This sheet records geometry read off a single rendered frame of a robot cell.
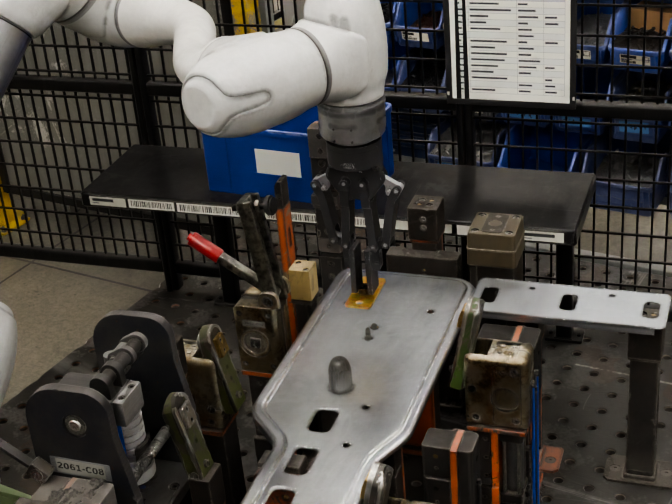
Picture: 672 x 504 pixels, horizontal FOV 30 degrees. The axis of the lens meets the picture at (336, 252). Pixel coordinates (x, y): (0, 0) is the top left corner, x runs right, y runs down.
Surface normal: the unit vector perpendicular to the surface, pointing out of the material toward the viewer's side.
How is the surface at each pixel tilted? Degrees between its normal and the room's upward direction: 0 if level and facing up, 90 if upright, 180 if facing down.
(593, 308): 0
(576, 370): 0
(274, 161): 90
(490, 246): 89
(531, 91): 90
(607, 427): 0
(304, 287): 90
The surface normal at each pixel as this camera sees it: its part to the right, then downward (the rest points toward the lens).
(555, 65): -0.32, 0.48
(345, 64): 0.61, 0.29
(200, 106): -0.63, 0.40
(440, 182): -0.08, -0.88
